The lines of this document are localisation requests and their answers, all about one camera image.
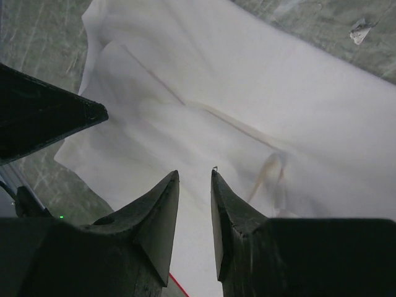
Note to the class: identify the white t-shirt with red print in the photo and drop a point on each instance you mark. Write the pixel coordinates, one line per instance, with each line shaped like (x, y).
(196, 85)

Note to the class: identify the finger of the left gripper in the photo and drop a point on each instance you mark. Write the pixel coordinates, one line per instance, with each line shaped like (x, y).
(35, 114)

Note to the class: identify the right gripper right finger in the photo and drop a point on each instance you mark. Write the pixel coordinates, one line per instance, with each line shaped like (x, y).
(260, 256)

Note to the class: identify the small torn tape scrap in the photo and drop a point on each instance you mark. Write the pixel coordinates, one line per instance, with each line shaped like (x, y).
(359, 31)

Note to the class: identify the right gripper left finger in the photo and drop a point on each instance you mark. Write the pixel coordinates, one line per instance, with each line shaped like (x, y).
(126, 253)

